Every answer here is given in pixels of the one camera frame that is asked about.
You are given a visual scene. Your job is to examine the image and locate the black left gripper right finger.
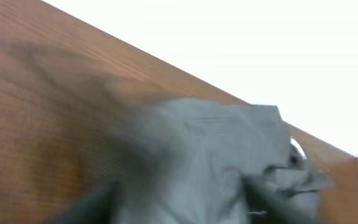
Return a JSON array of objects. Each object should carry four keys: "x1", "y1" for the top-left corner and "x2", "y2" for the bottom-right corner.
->
[{"x1": 242, "y1": 177, "x2": 323, "y2": 224}]

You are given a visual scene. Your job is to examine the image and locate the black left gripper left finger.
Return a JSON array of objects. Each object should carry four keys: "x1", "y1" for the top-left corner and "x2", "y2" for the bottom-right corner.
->
[{"x1": 43, "y1": 180, "x2": 120, "y2": 224}]

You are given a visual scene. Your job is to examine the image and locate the grey shorts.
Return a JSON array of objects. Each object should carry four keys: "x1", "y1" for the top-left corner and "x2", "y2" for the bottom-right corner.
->
[{"x1": 117, "y1": 98, "x2": 333, "y2": 224}]

